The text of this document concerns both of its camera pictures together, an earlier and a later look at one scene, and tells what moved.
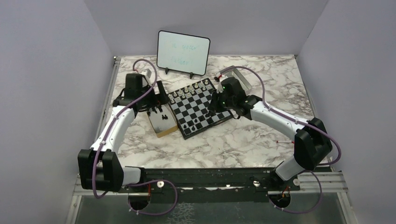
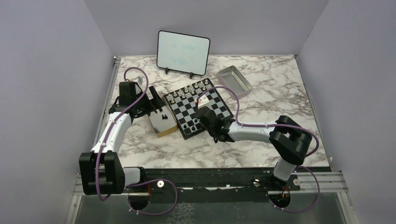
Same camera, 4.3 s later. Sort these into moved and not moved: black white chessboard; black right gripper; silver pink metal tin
Moved: black right gripper
Not moved: silver pink metal tin; black white chessboard
